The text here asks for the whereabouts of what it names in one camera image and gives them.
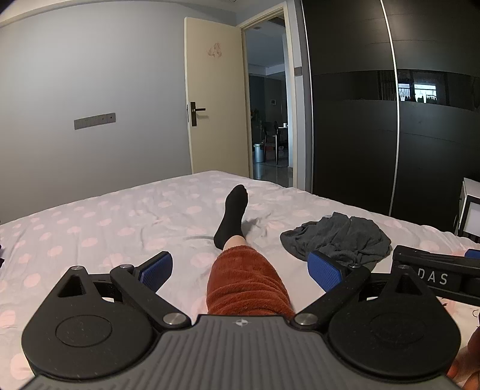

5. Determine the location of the black sliding wardrobe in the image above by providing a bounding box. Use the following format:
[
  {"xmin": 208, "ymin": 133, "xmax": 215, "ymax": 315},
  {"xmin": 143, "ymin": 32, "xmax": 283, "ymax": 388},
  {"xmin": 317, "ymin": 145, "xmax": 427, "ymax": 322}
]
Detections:
[{"xmin": 303, "ymin": 1, "xmax": 479, "ymax": 232}]

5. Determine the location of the person's right hand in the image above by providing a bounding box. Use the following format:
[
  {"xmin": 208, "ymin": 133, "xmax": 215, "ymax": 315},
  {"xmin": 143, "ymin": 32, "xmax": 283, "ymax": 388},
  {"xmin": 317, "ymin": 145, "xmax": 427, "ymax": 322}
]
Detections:
[{"xmin": 448, "ymin": 328, "xmax": 480, "ymax": 390}]

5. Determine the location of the grey wall switch panel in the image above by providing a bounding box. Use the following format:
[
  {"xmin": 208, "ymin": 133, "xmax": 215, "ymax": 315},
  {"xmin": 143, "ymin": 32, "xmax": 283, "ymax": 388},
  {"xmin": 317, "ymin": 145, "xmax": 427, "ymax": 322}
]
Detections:
[{"xmin": 74, "ymin": 113, "xmax": 116, "ymax": 130}]

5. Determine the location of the dark grey garment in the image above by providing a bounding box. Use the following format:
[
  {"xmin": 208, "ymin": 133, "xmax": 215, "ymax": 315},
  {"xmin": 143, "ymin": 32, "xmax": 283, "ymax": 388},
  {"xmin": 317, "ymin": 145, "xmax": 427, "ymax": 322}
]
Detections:
[{"xmin": 280, "ymin": 212, "xmax": 391, "ymax": 270}]

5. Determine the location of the black door handle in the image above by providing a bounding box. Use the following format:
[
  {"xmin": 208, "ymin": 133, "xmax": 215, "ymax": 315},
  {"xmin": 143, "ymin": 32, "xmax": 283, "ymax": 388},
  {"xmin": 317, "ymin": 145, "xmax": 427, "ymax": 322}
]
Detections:
[{"xmin": 190, "ymin": 102, "xmax": 206, "ymax": 127}]

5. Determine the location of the leg in black sock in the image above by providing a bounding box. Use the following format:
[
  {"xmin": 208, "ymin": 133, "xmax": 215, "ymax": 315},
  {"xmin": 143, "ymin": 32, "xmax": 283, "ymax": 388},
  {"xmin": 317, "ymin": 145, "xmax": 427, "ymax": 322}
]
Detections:
[{"xmin": 206, "ymin": 184, "xmax": 295, "ymax": 320}]

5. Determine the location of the white bedside box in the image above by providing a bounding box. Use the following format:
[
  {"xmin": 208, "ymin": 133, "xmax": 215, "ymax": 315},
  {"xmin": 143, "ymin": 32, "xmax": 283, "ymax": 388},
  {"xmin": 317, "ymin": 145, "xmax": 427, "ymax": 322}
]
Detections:
[{"xmin": 455, "ymin": 178, "xmax": 480, "ymax": 243}]

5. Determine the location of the cream bedroom door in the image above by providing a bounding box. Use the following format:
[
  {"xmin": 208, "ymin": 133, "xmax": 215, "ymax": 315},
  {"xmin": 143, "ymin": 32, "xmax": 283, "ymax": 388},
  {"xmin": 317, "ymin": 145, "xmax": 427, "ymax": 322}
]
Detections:
[{"xmin": 184, "ymin": 17, "xmax": 250, "ymax": 177}]

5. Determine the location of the polka dot bed sheet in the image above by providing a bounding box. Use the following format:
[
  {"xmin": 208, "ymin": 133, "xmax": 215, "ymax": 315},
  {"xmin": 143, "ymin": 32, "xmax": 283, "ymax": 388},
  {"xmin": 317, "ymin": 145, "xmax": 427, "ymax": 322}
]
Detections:
[{"xmin": 1, "ymin": 171, "xmax": 474, "ymax": 389}]

